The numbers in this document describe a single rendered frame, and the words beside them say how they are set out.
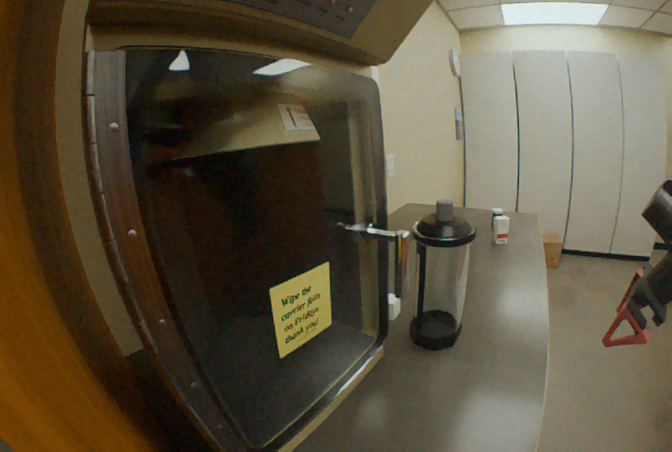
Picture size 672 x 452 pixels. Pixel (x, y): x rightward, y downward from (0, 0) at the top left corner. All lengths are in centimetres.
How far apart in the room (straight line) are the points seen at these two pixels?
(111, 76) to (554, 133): 315
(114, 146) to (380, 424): 43
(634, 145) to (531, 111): 126
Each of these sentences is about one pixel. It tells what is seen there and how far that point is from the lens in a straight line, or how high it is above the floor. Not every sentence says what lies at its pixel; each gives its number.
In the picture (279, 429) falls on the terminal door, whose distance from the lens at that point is 34.
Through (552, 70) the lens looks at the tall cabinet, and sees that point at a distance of 321.
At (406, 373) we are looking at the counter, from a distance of 50.
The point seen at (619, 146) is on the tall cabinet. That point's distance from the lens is 334.
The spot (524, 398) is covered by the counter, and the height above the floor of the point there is 94.
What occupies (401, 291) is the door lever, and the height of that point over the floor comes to 113.
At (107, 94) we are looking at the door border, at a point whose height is 136.
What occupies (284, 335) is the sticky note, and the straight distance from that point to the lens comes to 26.
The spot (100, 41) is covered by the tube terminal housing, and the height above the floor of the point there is 140.
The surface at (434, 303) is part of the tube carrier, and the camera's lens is 47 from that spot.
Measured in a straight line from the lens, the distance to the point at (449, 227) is 42.
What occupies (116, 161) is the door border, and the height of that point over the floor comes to 132.
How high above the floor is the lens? 132
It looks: 13 degrees down
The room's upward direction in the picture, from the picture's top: 5 degrees counter-clockwise
